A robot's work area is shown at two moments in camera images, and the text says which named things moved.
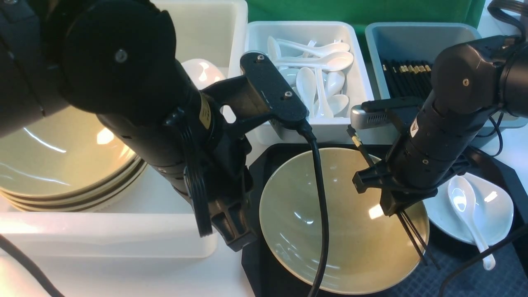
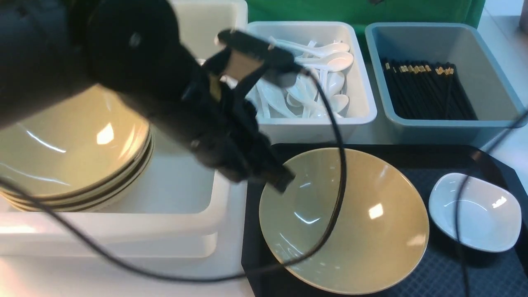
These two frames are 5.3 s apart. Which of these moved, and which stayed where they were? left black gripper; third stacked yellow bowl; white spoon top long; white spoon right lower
Moved: left black gripper
Stayed: white spoon top long; white spoon right lower; third stacked yellow bowl
